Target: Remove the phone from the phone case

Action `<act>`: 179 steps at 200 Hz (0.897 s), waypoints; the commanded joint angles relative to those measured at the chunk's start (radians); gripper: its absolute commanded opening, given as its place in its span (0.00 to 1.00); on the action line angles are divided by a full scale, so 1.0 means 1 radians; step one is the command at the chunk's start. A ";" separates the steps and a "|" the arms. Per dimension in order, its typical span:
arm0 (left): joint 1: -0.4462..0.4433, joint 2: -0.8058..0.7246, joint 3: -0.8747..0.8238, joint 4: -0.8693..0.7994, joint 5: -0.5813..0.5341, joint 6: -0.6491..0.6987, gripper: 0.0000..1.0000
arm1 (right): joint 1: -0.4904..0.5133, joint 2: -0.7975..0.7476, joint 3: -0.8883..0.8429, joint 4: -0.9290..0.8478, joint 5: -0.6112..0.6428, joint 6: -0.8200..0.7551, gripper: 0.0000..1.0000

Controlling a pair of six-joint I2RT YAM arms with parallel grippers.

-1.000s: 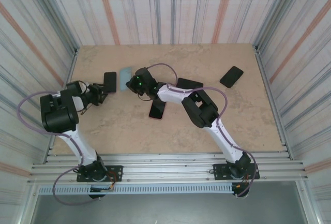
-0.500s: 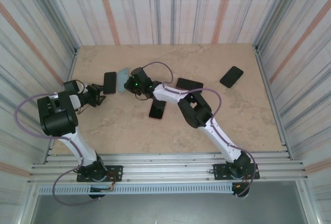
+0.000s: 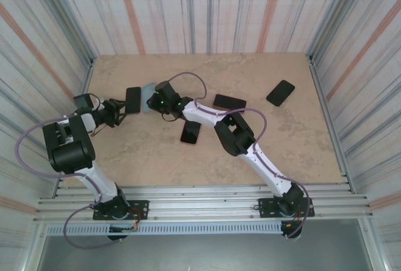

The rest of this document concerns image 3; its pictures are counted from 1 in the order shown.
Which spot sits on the light blue phone case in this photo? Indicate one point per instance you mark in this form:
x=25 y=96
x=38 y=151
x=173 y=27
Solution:
x=145 y=95

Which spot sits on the black smartphone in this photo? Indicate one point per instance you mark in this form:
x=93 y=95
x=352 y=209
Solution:
x=281 y=92
x=190 y=134
x=134 y=99
x=230 y=100

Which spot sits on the pale pink phone case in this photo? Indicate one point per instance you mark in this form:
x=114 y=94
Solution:
x=214 y=105

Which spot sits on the black phone case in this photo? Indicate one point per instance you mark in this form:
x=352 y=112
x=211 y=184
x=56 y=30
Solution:
x=272 y=100

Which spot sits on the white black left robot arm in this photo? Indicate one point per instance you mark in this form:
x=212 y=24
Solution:
x=72 y=152

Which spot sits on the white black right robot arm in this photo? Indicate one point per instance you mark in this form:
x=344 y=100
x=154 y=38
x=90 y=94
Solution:
x=235 y=139

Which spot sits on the aluminium side rail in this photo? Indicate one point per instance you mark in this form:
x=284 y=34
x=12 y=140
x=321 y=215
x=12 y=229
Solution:
x=316 y=78
x=88 y=77

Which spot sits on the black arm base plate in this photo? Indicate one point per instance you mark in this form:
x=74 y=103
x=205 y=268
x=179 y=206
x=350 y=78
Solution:
x=142 y=206
x=266 y=205

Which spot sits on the aluminium extrusion rail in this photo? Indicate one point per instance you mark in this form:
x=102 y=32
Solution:
x=203 y=215
x=203 y=189
x=203 y=202

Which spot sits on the black round mount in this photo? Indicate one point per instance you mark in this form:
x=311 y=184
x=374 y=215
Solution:
x=117 y=238
x=294 y=232

